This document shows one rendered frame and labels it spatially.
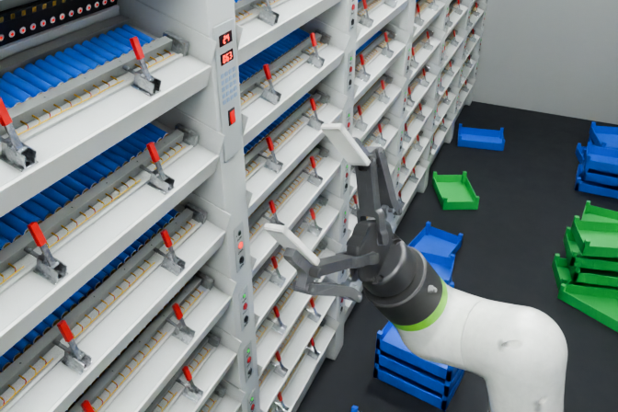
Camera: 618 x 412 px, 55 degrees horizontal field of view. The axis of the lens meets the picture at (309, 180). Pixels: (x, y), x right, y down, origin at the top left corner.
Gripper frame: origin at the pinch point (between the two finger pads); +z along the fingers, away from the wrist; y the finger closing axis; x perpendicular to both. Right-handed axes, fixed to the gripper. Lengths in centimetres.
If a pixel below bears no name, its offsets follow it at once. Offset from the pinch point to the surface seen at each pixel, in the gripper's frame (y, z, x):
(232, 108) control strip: 26, -17, -50
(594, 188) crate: 183, -265, -73
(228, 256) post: 6, -42, -59
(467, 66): 262, -234, -172
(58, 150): -5.4, 10.4, -36.3
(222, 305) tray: -4, -50, -62
